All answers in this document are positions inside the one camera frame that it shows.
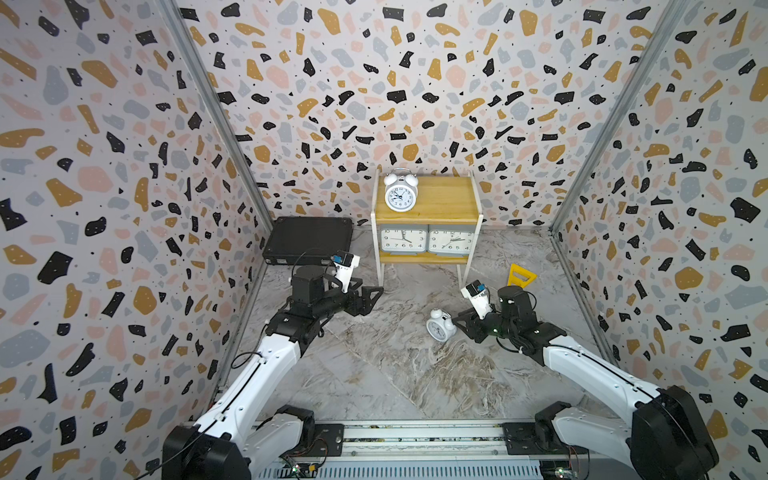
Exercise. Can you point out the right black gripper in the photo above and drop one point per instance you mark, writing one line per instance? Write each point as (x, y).
(472, 324)

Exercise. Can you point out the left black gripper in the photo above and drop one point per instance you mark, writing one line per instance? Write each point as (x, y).
(363, 306)

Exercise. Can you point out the white twin-bell clock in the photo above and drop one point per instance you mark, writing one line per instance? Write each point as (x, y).
(440, 325)
(401, 191)

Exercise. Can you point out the grey square alarm clock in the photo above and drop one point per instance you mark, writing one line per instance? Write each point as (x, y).
(451, 240)
(404, 239)

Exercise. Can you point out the wooden two-tier shelf white frame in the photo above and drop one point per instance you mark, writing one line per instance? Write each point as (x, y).
(442, 200)

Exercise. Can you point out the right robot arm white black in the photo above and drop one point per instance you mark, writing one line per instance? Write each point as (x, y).
(659, 432)

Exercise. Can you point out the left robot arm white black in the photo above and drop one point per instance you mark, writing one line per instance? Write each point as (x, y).
(229, 441)

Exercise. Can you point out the yellow plastic triangle tool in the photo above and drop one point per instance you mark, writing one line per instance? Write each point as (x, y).
(520, 276)

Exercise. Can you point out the black case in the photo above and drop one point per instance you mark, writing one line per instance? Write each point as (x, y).
(299, 240)

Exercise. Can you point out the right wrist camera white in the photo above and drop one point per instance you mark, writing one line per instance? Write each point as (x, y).
(478, 295)

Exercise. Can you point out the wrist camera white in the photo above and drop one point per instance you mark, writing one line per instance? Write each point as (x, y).
(344, 263)
(478, 295)

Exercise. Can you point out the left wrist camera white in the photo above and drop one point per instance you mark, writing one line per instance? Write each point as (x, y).
(344, 263)

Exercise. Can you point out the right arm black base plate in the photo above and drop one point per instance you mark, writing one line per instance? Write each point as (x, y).
(532, 438)

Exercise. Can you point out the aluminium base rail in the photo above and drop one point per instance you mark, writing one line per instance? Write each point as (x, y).
(433, 441)

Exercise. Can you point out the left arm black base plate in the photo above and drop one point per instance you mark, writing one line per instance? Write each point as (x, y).
(326, 441)

